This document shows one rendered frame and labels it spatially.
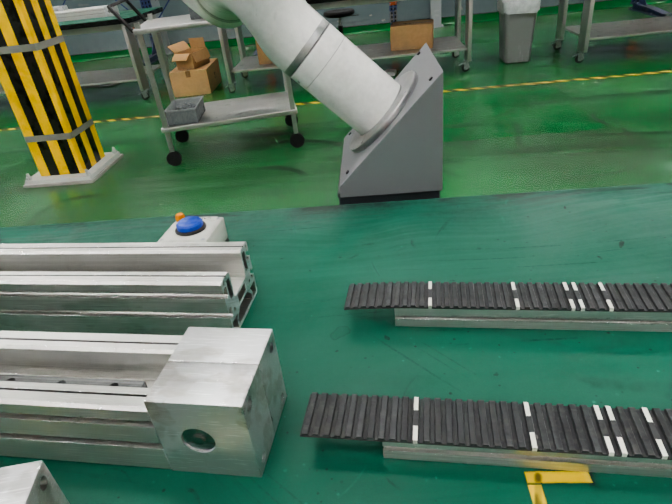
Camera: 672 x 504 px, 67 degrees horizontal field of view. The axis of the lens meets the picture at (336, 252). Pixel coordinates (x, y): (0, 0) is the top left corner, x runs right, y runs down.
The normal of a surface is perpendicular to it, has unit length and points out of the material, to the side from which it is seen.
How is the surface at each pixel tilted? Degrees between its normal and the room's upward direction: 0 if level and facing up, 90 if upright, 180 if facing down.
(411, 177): 90
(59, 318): 90
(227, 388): 0
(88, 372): 90
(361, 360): 0
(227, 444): 90
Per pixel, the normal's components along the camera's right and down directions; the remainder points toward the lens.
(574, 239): -0.10, -0.85
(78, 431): -0.15, 0.53
